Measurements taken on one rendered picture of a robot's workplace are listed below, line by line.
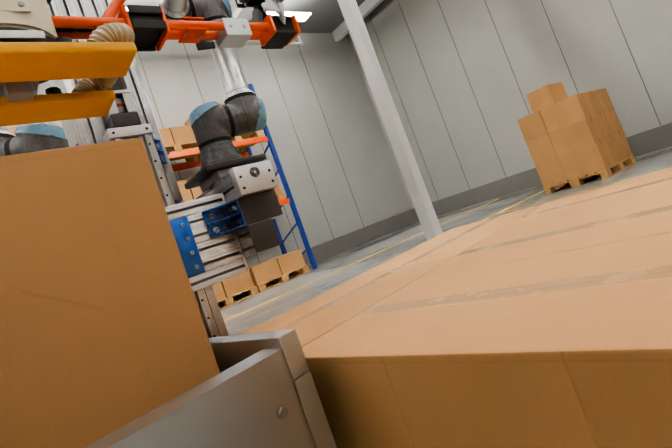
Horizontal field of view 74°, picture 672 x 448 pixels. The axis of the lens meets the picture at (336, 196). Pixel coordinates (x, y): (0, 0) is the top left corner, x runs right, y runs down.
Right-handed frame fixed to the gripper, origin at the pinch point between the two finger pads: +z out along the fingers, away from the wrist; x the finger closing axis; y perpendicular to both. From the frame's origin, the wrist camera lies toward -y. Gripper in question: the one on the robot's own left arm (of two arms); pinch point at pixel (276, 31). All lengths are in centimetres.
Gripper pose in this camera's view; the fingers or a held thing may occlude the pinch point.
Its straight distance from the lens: 126.3
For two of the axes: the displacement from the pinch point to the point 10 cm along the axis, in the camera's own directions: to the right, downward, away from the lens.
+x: 5.7, -2.4, -7.8
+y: -7.5, 2.2, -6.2
